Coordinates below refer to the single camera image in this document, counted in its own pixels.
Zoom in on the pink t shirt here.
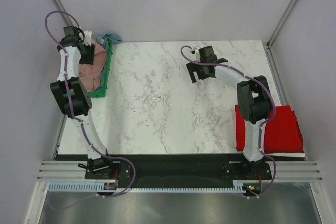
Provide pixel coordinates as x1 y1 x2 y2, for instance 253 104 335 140
79 40 108 92

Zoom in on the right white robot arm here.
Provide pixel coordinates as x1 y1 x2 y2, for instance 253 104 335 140
180 45 276 179

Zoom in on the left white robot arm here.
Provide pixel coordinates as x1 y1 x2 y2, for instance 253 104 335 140
50 26 115 180

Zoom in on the grey-blue t shirt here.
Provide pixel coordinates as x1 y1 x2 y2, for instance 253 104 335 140
92 33 122 74

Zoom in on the green plastic bin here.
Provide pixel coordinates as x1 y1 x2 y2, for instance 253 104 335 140
90 39 113 98

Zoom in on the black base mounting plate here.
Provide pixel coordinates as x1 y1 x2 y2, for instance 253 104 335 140
83 153 271 190

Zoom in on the folded red t shirt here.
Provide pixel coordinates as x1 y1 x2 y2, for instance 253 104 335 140
234 104 305 154

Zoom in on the folded white t shirt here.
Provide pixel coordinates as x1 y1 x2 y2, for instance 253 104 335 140
265 153 306 158

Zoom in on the right aluminium corner post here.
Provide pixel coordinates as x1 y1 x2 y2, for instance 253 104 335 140
265 0 299 50

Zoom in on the right white cable duct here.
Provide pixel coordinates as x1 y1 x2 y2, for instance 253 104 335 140
126 182 246 194

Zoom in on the white cable duct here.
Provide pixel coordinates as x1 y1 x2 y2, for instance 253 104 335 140
48 182 118 193
126 182 246 194

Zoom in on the aluminium rail frame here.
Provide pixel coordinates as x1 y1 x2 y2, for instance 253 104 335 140
25 154 326 223

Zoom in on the left white cable duct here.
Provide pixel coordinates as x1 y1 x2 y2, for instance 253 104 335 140
48 182 118 193

